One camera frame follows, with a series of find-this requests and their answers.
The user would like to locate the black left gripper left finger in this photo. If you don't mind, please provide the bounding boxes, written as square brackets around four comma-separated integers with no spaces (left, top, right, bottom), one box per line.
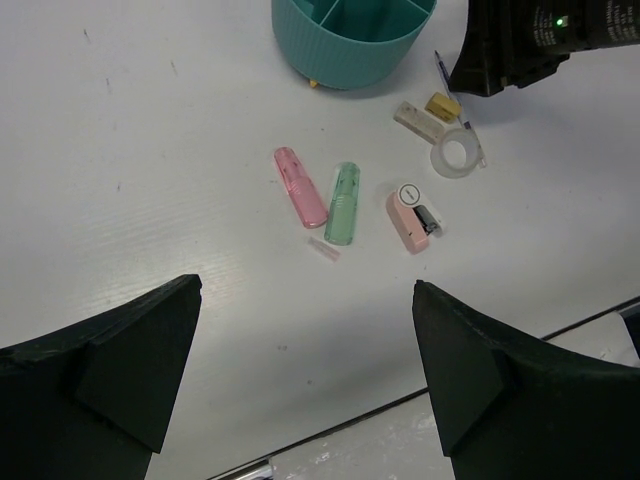
[1,274,202,479]

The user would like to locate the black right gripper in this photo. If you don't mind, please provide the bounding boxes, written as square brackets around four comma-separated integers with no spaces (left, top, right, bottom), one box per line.
[447,0,571,98]

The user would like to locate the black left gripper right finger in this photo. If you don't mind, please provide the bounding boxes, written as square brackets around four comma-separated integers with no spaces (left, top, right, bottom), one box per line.
[412,281,639,479]

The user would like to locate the blue ballpoint pen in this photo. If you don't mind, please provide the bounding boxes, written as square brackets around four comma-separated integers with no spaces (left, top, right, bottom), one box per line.
[431,51,486,179]

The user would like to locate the green highlighter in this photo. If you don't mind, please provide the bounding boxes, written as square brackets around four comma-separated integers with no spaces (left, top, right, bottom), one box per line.
[324,162,361,246]

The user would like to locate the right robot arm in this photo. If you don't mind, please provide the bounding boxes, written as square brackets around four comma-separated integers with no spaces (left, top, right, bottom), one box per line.
[448,0,639,97]

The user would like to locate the yellow eraser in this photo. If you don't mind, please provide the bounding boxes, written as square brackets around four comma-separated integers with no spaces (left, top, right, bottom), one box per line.
[425,92,462,124]

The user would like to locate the white eraser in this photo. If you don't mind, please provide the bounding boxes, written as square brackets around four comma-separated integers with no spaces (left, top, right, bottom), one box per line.
[393,101,445,145]

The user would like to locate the clear tape roll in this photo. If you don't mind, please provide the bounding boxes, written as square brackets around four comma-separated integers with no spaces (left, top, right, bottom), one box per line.
[430,129,482,179]

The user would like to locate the teal round desk organizer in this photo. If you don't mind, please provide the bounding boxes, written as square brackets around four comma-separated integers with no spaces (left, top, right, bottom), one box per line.
[271,0,437,90]

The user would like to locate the pink mini stapler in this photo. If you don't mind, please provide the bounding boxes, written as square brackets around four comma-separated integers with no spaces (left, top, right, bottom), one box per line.
[386,183,446,255]

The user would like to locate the small pink pen cap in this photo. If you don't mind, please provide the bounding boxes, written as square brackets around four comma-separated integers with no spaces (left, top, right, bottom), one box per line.
[307,237,340,263]

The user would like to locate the pink highlighter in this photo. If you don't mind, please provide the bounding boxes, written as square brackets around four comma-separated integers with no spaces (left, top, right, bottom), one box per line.
[274,147,328,229]

